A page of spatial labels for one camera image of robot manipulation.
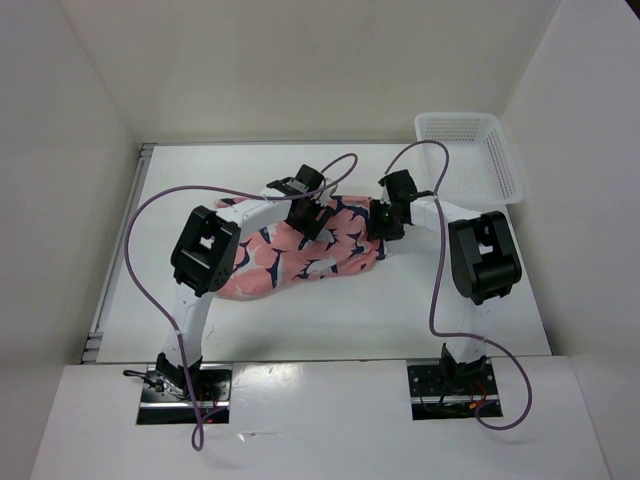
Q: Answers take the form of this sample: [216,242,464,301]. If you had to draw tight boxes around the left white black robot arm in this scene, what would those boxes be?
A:
[155,165,333,400]

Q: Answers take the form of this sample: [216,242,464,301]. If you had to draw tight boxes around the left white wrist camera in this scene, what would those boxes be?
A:
[317,185,338,205]

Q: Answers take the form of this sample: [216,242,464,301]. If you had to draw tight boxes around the purple cable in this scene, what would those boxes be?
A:
[383,140,534,430]
[122,152,360,451]

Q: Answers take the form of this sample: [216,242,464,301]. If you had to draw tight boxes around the white plastic mesh basket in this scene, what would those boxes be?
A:
[414,112,524,210]

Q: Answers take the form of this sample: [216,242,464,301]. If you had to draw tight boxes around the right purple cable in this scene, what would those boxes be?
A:
[383,140,534,430]

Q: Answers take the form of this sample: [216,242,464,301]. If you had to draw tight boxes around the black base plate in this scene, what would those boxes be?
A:
[406,360,503,421]
[135,363,233,426]

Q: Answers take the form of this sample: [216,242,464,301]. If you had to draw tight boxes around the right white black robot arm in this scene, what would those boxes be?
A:
[367,169,522,393]

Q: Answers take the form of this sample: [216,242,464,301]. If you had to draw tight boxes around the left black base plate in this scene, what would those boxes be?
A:
[135,363,233,426]

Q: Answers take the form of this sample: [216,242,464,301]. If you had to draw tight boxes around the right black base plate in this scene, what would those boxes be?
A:
[406,360,503,421]

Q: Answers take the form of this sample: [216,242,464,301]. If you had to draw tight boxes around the pink shark print shorts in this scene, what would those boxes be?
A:
[216,195,386,300]

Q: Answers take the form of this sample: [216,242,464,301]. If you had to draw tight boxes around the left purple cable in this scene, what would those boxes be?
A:
[122,152,360,451]

